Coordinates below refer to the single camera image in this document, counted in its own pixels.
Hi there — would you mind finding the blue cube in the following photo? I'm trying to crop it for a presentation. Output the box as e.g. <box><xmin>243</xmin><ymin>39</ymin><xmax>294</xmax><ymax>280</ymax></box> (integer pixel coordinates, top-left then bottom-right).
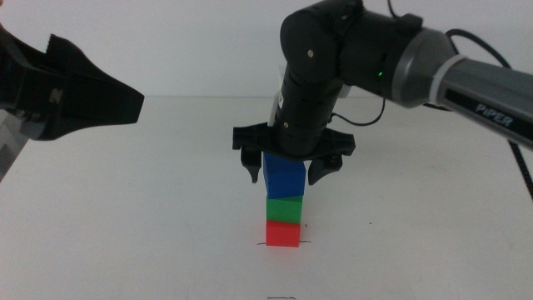
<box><xmin>262</xmin><ymin>152</ymin><xmax>307</xmax><ymax>200</ymax></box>

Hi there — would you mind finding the green cube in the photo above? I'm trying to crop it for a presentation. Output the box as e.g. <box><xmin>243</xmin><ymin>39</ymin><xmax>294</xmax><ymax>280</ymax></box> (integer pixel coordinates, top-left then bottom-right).
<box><xmin>266</xmin><ymin>194</ymin><xmax>304</xmax><ymax>225</ymax></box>

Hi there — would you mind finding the red cube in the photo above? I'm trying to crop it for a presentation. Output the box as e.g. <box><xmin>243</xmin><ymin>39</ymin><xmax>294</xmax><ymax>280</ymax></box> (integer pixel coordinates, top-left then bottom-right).
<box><xmin>265</xmin><ymin>219</ymin><xmax>301</xmax><ymax>248</ymax></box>

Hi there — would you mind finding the thin black right gripper cable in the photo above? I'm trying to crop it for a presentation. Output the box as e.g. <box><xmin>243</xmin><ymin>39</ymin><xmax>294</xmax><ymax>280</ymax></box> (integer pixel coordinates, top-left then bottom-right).
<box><xmin>331</xmin><ymin>97</ymin><xmax>386</xmax><ymax>128</ymax></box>

